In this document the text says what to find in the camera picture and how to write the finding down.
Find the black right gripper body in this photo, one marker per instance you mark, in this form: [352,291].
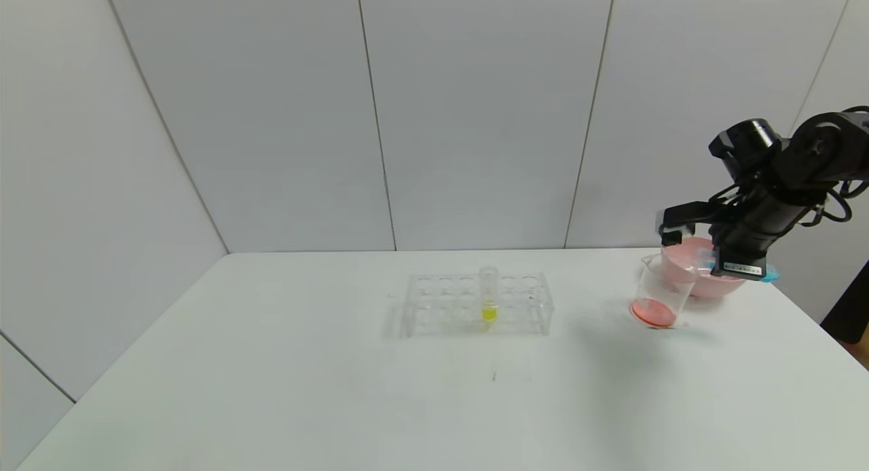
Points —
[742,266]

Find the test tube with blue pigment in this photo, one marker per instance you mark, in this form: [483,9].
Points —
[772,276]

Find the right robot arm black grey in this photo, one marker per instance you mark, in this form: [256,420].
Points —
[750,145]

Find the test tube with yellow pigment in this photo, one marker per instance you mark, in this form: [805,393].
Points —
[489,313]

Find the clear acrylic test tube rack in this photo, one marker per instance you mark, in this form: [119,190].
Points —
[448,301]

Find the pink plastic bowl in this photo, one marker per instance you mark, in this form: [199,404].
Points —
[692,257]

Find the clear glass beaker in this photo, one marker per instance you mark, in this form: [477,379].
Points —
[655,311]

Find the black background object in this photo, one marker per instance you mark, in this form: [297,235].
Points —
[845,308]

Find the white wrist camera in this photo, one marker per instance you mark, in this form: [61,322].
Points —
[689,215]

